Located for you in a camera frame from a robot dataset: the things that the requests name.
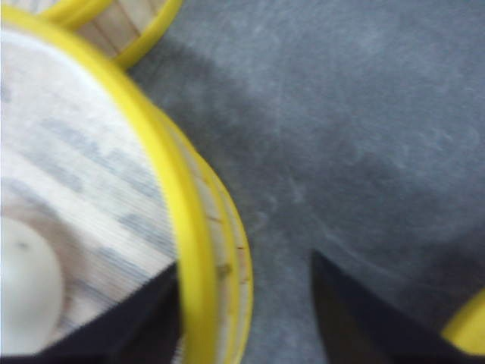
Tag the white bun middle basket left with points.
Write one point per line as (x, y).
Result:
(32, 289)

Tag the steamer basket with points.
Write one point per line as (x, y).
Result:
(124, 30)
(119, 193)

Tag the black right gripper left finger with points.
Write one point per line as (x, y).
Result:
(143, 328)

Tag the woven bamboo steamer lid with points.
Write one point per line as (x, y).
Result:
(465, 329)

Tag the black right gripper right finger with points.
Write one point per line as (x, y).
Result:
(356, 326)

